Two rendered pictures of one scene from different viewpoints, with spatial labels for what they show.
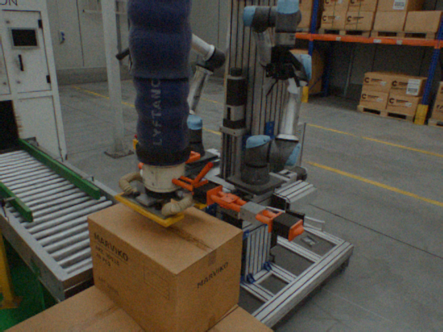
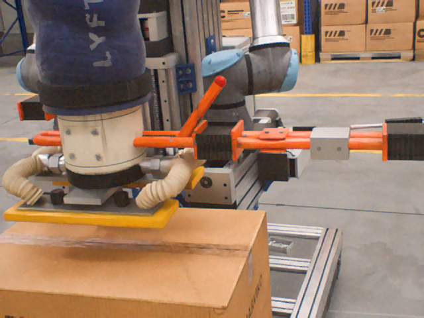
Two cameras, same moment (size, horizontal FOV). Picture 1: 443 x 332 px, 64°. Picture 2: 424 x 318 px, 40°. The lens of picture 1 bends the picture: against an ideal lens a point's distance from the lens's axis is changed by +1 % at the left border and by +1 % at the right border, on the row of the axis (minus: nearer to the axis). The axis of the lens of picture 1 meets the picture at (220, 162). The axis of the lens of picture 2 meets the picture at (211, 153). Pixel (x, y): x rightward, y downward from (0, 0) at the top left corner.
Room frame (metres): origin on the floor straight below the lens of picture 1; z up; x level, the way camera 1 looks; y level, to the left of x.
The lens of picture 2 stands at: (0.23, 0.49, 1.52)
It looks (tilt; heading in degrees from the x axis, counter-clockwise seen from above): 19 degrees down; 337
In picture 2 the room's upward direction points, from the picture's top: 5 degrees counter-clockwise
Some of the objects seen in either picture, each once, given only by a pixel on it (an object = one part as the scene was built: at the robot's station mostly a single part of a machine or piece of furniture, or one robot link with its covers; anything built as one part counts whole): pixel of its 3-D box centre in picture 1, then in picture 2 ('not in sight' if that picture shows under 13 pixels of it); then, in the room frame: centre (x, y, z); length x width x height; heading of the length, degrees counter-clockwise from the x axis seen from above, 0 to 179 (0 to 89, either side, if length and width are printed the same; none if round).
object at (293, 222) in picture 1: (285, 226); (406, 142); (1.01, -0.22, 1.18); 0.08 x 0.07 x 0.05; 50
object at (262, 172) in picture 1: (255, 170); (226, 116); (1.69, -0.18, 1.09); 0.15 x 0.15 x 0.10
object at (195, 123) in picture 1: (192, 127); not in sight; (2.04, 0.18, 1.20); 0.13 x 0.12 x 0.14; 28
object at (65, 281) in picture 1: (124, 254); not in sight; (1.64, 0.51, 0.58); 0.70 x 0.03 x 0.06; 137
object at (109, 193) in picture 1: (83, 184); not in sight; (2.68, 1.13, 0.50); 2.31 x 0.05 x 0.19; 47
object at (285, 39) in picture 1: (285, 39); not in sight; (1.36, -0.22, 1.74); 0.08 x 0.08 x 0.05
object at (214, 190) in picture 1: (207, 192); (219, 139); (1.24, 0.05, 1.18); 0.10 x 0.08 x 0.06; 140
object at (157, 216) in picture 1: (147, 203); (90, 203); (1.32, 0.30, 1.08); 0.34 x 0.10 x 0.05; 50
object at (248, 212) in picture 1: (252, 212); (330, 143); (1.10, -0.12, 1.17); 0.07 x 0.07 x 0.04; 50
